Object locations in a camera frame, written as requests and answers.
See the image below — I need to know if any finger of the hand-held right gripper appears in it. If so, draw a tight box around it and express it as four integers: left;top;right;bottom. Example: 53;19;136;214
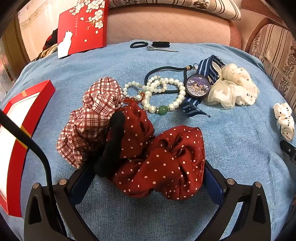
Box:
280;140;296;162

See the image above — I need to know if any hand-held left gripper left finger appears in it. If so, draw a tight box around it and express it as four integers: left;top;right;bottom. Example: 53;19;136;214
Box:
24;162;100;241

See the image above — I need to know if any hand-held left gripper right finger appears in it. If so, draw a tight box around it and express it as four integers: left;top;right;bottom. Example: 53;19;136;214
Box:
196;160;272;241

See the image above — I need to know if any large red dotted scrunchie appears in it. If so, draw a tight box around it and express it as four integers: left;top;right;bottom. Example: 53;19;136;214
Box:
111;125;206;201

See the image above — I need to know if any watch with striped strap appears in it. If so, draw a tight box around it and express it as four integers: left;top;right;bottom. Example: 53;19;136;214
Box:
180;55;226;118

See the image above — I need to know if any red gift box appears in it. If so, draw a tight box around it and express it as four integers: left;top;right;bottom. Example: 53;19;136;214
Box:
0;80;56;215

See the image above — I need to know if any small white dotted scrunchie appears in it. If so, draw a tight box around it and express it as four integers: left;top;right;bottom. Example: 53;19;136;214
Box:
273;103;296;142

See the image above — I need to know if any blue blanket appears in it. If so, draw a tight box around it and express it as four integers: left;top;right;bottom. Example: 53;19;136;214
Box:
0;42;296;241

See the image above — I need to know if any red plaid scrunchie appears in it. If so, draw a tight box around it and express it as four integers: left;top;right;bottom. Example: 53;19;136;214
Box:
56;77;124;169

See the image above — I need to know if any small red dotted scrunchie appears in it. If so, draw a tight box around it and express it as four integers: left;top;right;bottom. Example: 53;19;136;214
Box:
108;104;156;161

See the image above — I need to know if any large white dotted scrunchie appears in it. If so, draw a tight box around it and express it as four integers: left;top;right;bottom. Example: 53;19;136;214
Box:
207;63;260;109

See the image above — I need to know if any striped patterned sofa armrest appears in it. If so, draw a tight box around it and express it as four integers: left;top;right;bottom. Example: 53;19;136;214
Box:
245;17;296;103

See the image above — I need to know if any metal hair clip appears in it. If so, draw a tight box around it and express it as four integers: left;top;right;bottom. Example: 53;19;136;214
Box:
147;46;179;53

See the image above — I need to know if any dark clothes pile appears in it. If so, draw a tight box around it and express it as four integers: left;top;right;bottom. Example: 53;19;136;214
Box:
36;29;59;59

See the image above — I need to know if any red floral box lid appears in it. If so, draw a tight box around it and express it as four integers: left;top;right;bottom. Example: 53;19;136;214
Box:
57;0;109;58

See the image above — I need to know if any pink quilted sofa seat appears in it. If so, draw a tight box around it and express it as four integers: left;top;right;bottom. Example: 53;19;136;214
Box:
106;10;242;50

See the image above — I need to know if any striped floral pillow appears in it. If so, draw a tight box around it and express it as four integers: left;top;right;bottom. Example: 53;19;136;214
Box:
109;0;242;21

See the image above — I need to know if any black fuzzy hair tie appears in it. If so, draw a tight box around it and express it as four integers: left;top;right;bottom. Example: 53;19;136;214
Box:
94;112;126;178

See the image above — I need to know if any pearl bracelet with green bead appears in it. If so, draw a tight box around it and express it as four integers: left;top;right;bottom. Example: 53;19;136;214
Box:
142;78;187;114

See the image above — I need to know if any red bead bracelet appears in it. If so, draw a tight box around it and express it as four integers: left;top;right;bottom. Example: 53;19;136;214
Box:
124;93;147;110

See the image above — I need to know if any small pearl bracelet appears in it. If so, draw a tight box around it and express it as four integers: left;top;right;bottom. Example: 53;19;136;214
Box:
145;75;167;93
123;81;144;98

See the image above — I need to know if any dark green hair tie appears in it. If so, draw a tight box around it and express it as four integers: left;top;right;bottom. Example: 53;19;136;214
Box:
144;66;193;95

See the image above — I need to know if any thin black hair tie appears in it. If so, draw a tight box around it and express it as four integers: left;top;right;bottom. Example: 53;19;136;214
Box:
130;41;149;50

